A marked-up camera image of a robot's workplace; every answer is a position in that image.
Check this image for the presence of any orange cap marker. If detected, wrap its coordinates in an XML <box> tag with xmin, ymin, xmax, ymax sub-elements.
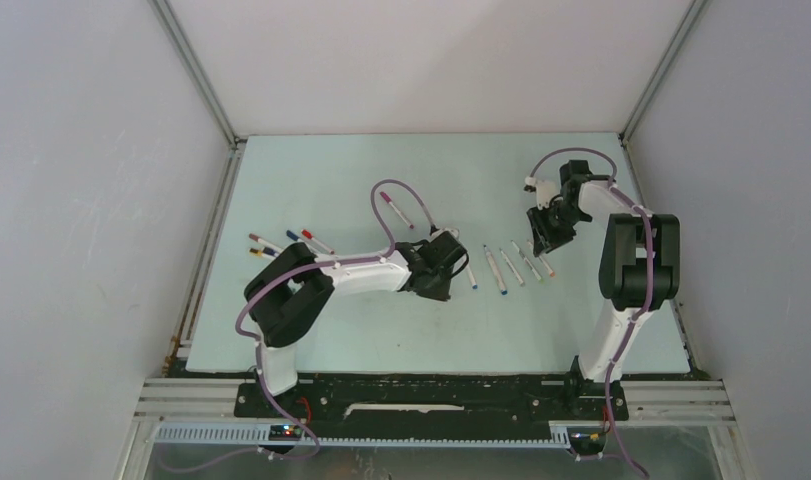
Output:
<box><xmin>527</xmin><ymin>240</ymin><xmax>556</xmax><ymax>278</ymax></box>

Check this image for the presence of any light blue marker body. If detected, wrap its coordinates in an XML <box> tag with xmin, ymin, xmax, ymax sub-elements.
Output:
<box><xmin>465</xmin><ymin>265</ymin><xmax>479</xmax><ymax>290</ymax></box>

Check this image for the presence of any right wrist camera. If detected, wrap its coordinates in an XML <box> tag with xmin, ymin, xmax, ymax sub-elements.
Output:
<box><xmin>524</xmin><ymin>176</ymin><xmax>561</xmax><ymax>210</ymax></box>

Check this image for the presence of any red cap marker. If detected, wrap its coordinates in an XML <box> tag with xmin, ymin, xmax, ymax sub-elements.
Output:
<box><xmin>301</xmin><ymin>229</ymin><xmax>335</xmax><ymax>255</ymax></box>

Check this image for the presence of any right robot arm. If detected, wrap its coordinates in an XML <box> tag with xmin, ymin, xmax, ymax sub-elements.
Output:
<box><xmin>524</xmin><ymin>160</ymin><xmax>681</xmax><ymax>418</ymax></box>

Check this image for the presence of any purple cap marker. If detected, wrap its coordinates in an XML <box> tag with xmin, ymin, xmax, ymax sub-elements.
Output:
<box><xmin>379</xmin><ymin>191</ymin><xmax>415</xmax><ymax>230</ymax></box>

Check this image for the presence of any green cap marker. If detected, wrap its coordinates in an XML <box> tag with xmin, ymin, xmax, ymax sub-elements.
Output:
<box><xmin>511</xmin><ymin>240</ymin><xmax>543</xmax><ymax>282</ymax></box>

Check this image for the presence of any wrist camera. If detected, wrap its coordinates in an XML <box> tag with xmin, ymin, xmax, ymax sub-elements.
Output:
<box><xmin>430</xmin><ymin>227</ymin><xmax>460</xmax><ymax>240</ymax></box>
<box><xmin>524</xmin><ymin>176</ymin><xmax>561</xmax><ymax>210</ymax></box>

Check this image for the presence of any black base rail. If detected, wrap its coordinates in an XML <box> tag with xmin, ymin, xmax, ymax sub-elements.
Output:
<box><xmin>233</xmin><ymin>373</ymin><xmax>629</xmax><ymax>441</ymax></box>

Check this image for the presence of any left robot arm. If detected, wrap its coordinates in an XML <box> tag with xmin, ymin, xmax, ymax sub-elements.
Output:
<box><xmin>236</xmin><ymin>232</ymin><xmax>470</xmax><ymax>417</ymax></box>

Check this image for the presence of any yellow black marker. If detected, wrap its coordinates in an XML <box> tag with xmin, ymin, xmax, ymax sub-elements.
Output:
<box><xmin>249</xmin><ymin>247</ymin><xmax>278</xmax><ymax>260</ymax></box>

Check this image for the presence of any dark blue cap marker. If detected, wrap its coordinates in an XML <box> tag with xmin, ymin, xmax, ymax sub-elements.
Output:
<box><xmin>285</xmin><ymin>230</ymin><xmax>312</xmax><ymax>249</ymax></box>

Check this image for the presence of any brown cap marker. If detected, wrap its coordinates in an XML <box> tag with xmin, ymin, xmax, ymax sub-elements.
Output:
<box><xmin>248</xmin><ymin>233</ymin><xmax>283</xmax><ymax>254</ymax></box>

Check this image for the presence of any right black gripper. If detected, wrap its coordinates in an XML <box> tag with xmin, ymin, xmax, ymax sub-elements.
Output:
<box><xmin>527</xmin><ymin>201</ymin><xmax>588</xmax><ymax>257</ymax></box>

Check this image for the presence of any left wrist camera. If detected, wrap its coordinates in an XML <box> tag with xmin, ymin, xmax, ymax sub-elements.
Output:
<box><xmin>430</xmin><ymin>227</ymin><xmax>460</xmax><ymax>240</ymax></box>

